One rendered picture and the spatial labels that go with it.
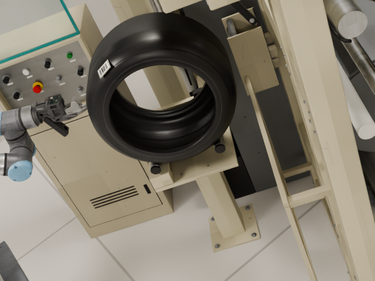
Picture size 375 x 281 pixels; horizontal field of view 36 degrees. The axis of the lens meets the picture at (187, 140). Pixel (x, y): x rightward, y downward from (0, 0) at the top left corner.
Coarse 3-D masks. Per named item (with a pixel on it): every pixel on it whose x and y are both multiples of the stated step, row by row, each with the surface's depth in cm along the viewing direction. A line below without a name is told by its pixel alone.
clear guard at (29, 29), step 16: (0, 0) 265; (16, 0) 265; (32, 0) 266; (48, 0) 266; (0, 16) 269; (16, 16) 270; (32, 16) 270; (48, 16) 271; (64, 16) 272; (0, 32) 274; (16, 32) 275; (32, 32) 275; (48, 32) 276; (64, 32) 276; (0, 48) 279; (16, 48) 280; (32, 48) 280
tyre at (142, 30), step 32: (128, 32) 210; (160, 32) 205; (192, 32) 211; (96, 64) 212; (128, 64) 204; (160, 64) 205; (192, 64) 206; (224, 64) 213; (96, 96) 212; (224, 96) 216; (96, 128) 223; (128, 128) 247; (160, 128) 253; (192, 128) 249; (224, 128) 226; (160, 160) 231
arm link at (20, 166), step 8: (16, 152) 226; (24, 152) 226; (0, 160) 220; (8, 160) 221; (16, 160) 222; (24, 160) 223; (0, 168) 220; (8, 168) 221; (16, 168) 220; (24, 168) 221; (32, 168) 227; (8, 176) 222; (16, 176) 222; (24, 176) 223
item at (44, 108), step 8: (48, 96) 227; (56, 96) 226; (40, 104) 225; (48, 104) 223; (56, 104) 222; (64, 104) 229; (40, 112) 226; (48, 112) 226; (56, 112) 225; (64, 112) 226; (40, 120) 228; (56, 120) 227
